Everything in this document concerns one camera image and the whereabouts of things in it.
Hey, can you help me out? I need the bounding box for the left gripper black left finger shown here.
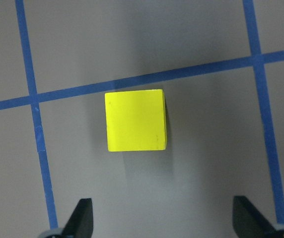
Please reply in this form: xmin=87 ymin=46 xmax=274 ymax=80
xmin=61 ymin=198 xmax=93 ymax=237

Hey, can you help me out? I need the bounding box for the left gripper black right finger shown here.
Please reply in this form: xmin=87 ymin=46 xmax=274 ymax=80
xmin=232 ymin=196 xmax=280 ymax=238

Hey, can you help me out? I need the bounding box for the yellow block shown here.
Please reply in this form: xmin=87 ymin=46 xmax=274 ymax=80
xmin=105 ymin=89 xmax=167 ymax=152

